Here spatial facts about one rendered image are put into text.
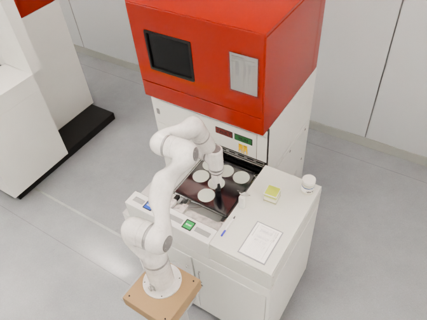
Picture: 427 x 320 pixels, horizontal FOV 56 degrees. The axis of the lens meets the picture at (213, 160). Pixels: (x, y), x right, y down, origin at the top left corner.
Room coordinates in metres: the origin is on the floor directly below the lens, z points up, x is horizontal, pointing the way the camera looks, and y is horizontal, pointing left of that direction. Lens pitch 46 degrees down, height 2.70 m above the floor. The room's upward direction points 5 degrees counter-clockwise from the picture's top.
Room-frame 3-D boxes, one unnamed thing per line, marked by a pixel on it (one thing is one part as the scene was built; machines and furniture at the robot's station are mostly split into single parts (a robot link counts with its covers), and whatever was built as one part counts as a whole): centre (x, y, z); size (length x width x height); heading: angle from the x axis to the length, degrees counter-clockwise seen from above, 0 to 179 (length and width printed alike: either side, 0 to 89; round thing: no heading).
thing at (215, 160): (1.51, -0.01, 1.17); 0.09 x 0.08 x 0.13; 51
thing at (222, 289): (1.44, -0.01, 0.41); 0.97 x 0.64 x 0.82; 54
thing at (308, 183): (1.40, -0.50, 1.01); 0.07 x 0.07 x 0.10
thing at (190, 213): (1.34, 0.14, 0.87); 0.36 x 0.08 x 0.03; 54
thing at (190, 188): (1.57, 0.00, 0.90); 0.34 x 0.34 x 0.01; 54
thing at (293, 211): (1.26, -0.26, 0.89); 0.62 x 0.35 x 0.14; 144
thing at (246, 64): (2.12, -0.16, 1.52); 0.81 x 0.75 x 0.59; 54
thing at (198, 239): (1.31, 0.26, 0.89); 0.55 x 0.09 x 0.14; 54
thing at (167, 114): (1.86, 0.02, 1.02); 0.82 x 0.03 x 0.40; 54
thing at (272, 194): (1.36, -0.30, 1.00); 0.07 x 0.07 x 0.07; 58
